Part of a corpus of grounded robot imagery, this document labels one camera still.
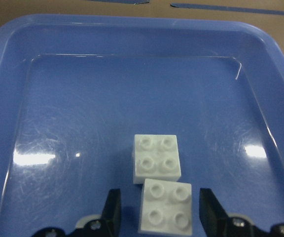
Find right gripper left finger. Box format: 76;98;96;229
101;189;121;237

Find white block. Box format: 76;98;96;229
132;134;181;184
138;178;192;237

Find blue plastic tray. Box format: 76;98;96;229
0;15;284;237

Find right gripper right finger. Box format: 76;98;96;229
199;188;229;237

